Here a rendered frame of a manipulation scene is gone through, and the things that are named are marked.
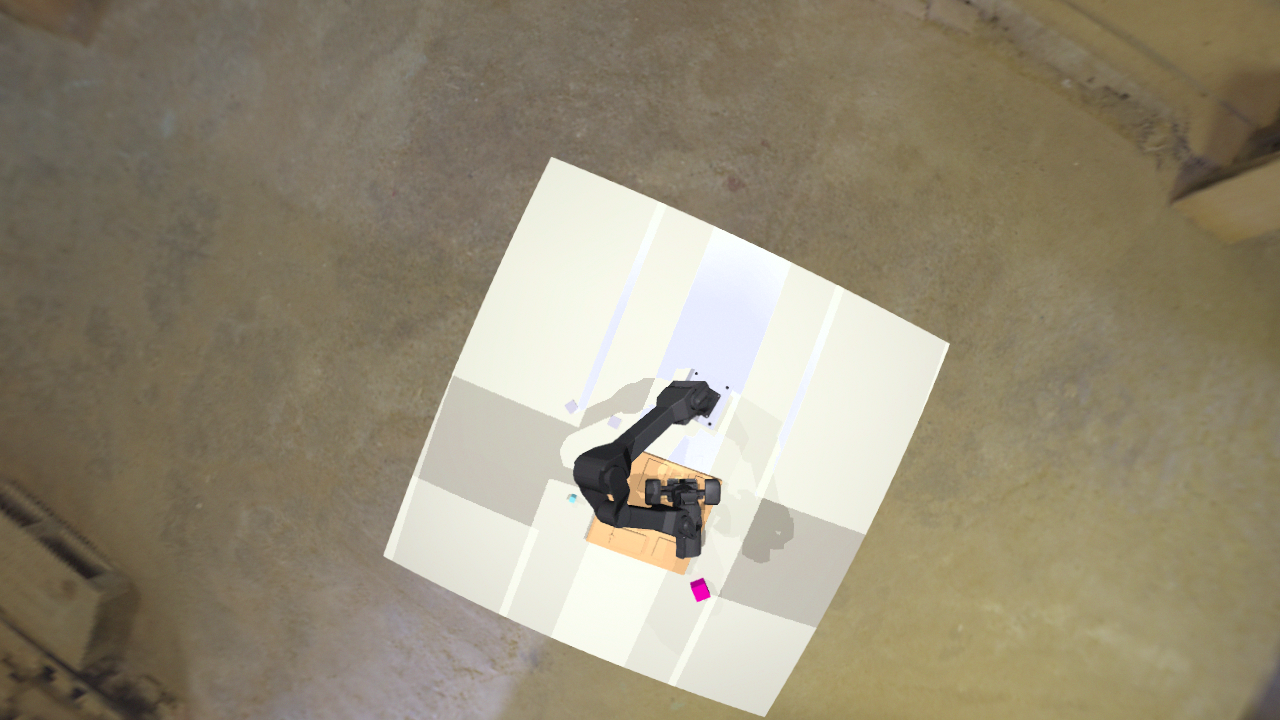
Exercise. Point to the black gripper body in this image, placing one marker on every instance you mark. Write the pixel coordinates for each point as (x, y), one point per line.
(653, 491)

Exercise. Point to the magenta cube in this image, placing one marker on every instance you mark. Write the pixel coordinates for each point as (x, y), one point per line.
(700, 589)

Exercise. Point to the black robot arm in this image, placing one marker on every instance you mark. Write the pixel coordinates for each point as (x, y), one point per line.
(604, 470)

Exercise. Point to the tan puzzle board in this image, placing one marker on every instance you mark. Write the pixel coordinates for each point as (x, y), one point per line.
(646, 545)

